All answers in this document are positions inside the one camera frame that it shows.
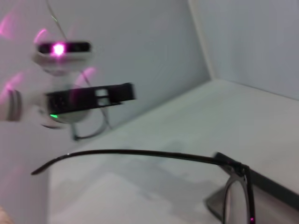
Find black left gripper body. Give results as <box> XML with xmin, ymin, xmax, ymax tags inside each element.
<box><xmin>43</xmin><ymin>87</ymin><xmax>97</xmax><ymax>115</ymax></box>

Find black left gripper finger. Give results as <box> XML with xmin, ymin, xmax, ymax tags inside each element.
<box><xmin>95</xmin><ymin>82</ymin><xmax>138</xmax><ymax>108</ymax></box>

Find black glasses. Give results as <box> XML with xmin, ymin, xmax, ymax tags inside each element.
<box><xmin>31</xmin><ymin>149</ymin><xmax>257</xmax><ymax>224</ymax></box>

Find black glasses case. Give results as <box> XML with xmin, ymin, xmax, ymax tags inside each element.
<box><xmin>205</xmin><ymin>151</ymin><xmax>299</xmax><ymax>221</ymax></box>

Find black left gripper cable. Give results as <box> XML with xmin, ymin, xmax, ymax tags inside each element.
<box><xmin>70</xmin><ymin>106</ymin><xmax>113</xmax><ymax>142</ymax></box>

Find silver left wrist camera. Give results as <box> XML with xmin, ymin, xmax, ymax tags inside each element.
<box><xmin>32</xmin><ymin>41</ymin><xmax>93</xmax><ymax>77</ymax></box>

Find thin gray wall wire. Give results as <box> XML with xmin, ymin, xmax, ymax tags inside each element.
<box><xmin>45</xmin><ymin>0</ymin><xmax>70</xmax><ymax>42</ymax></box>

